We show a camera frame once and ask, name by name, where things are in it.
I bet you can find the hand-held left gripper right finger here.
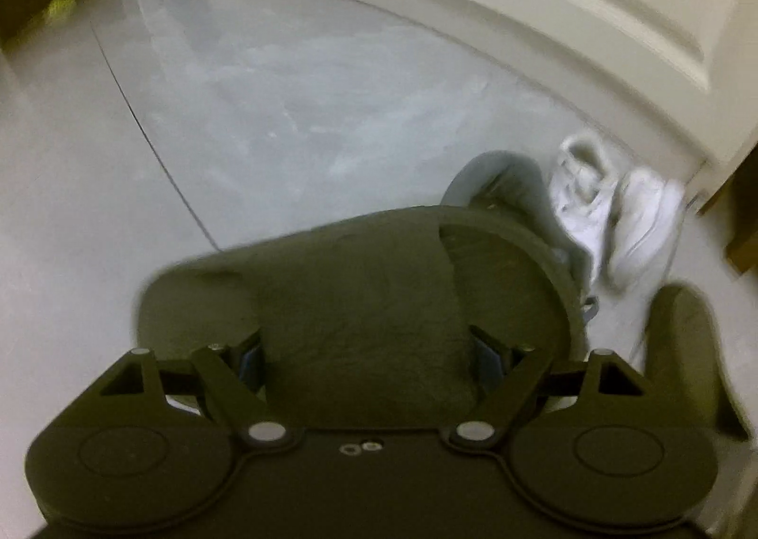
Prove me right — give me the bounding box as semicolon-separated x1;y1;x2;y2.
447;326;646;451

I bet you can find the dark green slipper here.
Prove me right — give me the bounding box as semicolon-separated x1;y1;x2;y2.
642;284;750;442
133;206;587;433

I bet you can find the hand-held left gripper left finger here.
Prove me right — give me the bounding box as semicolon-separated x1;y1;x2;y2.
98;331;300;451

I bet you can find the white sneaker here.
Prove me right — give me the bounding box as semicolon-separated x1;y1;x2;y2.
601;167;688;294
548;133;623;279

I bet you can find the grey fleece-lined shoe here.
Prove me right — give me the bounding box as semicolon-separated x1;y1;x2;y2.
441;153;599;306

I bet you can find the wooden shoe rack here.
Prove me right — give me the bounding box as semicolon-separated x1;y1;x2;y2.
727;156;758;274

